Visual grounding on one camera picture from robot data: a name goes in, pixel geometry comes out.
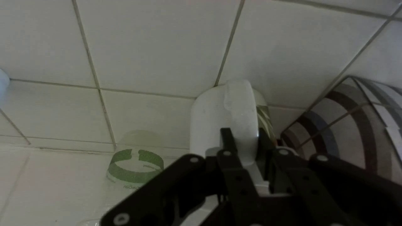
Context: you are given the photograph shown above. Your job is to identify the green rimmed glass cup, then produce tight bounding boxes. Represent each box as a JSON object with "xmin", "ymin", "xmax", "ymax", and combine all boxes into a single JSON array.
[{"xmin": 107, "ymin": 131, "xmax": 164, "ymax": 189}]

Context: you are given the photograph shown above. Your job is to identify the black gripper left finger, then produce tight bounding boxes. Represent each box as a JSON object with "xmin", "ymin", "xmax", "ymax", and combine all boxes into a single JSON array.
[{"xmin": 100, "ymin": 128, "xmax": 260, "ymax": 226}]

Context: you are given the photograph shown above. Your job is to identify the white mug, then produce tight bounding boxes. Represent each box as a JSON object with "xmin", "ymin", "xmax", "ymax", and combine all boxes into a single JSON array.
[{"xmin": 188, "ymin": 79, "xmax": 277, "ymax": 199}]

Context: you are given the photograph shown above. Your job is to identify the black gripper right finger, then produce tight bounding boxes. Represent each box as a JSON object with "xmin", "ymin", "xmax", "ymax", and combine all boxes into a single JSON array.
[{"xmin": 267, "ymin": 149, "xmax": 402, "ymax": 226}]

